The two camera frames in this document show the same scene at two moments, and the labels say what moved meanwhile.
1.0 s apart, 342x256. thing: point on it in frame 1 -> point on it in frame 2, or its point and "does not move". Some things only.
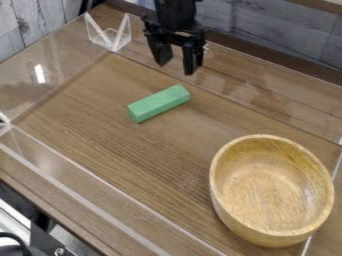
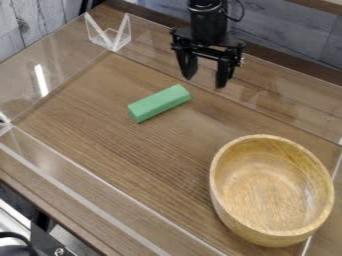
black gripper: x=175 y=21 -> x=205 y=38
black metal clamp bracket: x=43 y=243 does not move
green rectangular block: x=158 y=103 does not move
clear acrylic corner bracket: x=108 y=37 does not move
